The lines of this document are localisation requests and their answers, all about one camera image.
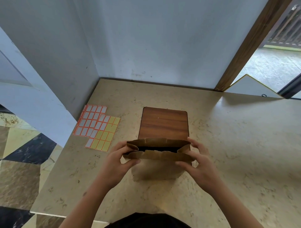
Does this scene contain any person's right hand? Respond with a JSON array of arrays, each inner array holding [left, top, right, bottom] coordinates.
[[175, 137, 223, 192]]

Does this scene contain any person's left hand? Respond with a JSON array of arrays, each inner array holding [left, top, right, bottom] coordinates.
[[100, 141, 142, 187]]

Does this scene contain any brown paper bag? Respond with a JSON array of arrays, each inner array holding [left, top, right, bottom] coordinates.
[[122, 137, 196, 182]]

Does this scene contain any person's right forearm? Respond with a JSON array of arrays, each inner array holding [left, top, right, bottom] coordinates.
[[204, 180, 264, 228]]

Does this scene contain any person's left forearm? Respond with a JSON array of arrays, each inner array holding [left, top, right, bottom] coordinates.
[[59, 175, 118, 228]]

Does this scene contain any yellow label sticker sheet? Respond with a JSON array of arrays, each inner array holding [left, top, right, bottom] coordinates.
[[85, 115, 121, 152]]

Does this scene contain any brown wooden board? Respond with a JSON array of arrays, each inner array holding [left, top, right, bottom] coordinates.
[[138, 107, 189, 141]]

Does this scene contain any red-bordered label sticker sheet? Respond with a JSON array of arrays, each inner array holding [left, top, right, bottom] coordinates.
[[73, 104, 111, 137]]

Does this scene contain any person's black shirt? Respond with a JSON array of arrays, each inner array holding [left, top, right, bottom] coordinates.
[[111, 212, 192, 228]]

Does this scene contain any white board with yellow edge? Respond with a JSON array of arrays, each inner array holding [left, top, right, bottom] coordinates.
[[223, 74, 285, 99]]

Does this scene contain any dark balcony railing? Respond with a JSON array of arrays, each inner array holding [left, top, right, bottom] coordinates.
[[266, 4, 301, 50]]

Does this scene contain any dark sliding door frame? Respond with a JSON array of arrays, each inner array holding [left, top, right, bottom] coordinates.
[[277, 73, 301, 99]]

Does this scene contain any wooden door frame post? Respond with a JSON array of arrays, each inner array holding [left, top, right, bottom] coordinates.
[[214, 0, 293, 92]]

